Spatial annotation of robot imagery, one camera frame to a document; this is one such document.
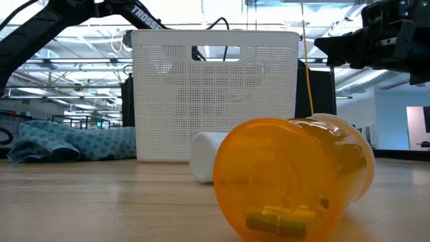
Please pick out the black background rack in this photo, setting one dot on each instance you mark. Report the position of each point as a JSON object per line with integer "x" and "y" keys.
{"x": 84, "y": 121}

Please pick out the orange transparent pill bottle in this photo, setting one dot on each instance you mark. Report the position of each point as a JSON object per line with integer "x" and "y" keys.
{"x": 279, "y": 174}

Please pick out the white wall screen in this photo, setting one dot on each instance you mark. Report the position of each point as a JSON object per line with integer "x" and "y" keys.
{"x": 415, "y": 131}

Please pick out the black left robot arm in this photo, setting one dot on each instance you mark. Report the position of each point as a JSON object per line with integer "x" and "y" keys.
{"x": 33, "y": 37}

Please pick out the black aluminium table frame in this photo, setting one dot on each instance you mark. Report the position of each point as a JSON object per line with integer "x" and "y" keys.
{"x": 403, "y": 155}

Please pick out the teal patterned cloth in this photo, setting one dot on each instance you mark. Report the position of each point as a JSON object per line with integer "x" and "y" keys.
{"x": 84, "y": 144}

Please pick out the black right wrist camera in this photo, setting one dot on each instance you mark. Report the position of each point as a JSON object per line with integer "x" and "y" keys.
{"x": 386, "y": 13}

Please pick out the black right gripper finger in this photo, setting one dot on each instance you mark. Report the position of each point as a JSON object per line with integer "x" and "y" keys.
{"x": 342, "y": 50}

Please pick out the white perforated plastic basket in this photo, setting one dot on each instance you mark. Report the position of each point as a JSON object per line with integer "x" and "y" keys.
{"x": 215, "y": 117}

